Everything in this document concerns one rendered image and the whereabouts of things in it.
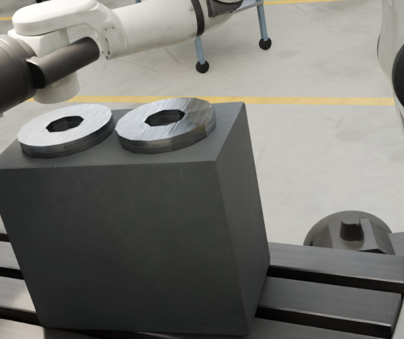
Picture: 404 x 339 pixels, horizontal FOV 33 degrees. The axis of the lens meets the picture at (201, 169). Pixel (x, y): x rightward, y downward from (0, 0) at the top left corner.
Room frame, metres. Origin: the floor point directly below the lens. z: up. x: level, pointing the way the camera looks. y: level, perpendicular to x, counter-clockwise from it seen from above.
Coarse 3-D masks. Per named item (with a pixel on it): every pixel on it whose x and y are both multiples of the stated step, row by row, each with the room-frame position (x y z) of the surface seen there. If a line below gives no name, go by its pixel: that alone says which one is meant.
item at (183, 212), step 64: (64, 128) 0.62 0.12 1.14; (128, 128) 0.56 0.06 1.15; (192, 128) 0.53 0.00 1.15; (0, 192) 0.56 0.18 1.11; (64, 192) 0.54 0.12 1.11; (128, 192) 0.52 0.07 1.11; (192, 192) 0.50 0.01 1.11; (256, 192) 0.59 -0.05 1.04; (64, 256) 0.55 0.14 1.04; (128, 256) 0.53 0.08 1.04; (192, 256) 0.50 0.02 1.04; (256, 256) 0.55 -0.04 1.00; (64, 320) 0.56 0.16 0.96; (128, 320) 0.53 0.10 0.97; (192, 320) 0.51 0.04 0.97
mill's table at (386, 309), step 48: (0, 240) 0.80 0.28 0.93; (0, 288) 0.66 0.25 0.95; (288, 288) 0.55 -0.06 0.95; (336, 288) 0.54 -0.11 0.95; (384, 288) 0.54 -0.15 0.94; (0, 336) 0.57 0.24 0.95; (48, 336) 0.55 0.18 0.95; (96, 336) 0.57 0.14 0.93; (144, 336) 0.53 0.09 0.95; (192, 336) 0.51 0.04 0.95; (240, 336) 0.50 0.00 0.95; (288, 336) 0.48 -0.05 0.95; (336, 336) 0.47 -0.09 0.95; (384, 336) 0.48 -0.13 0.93
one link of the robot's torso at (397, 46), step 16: (384, 0) 0.94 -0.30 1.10; (400, 0) 0.87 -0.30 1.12; (384, 16) 0.96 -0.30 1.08; (400, 16) 0.87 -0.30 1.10; (384, 32) 0.95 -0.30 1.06; (400, 32) 0.87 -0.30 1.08; (384, 48) 0.93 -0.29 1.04; (400, 48) 0.87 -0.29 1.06; (384, 64) 0.93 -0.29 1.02; (400, 64) 0.86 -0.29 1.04; (400, 80) 0.86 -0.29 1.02; (400, 96) 0.86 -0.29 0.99
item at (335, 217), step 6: (330, 216) 1.21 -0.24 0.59; (336, 216) 1.20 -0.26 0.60; (342, 216) 1.20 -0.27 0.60; (360, 216) 1.19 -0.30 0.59; (366, 216) 1.19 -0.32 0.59; (372, 216) 1.20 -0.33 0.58; (318, 222) 1.22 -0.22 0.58; (324, 222) 1.20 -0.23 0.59; (330, 222) 1.19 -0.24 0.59; (378, 222) 1.18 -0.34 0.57; (384, 222) 1.20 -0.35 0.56; (312, 228) 1.22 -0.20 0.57; (318, 228) 1.20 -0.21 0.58; (384, 228) 1.17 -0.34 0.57; (312, 234) 1.20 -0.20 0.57; (306, 240) 1.21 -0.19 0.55; (312, 240) 1.18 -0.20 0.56
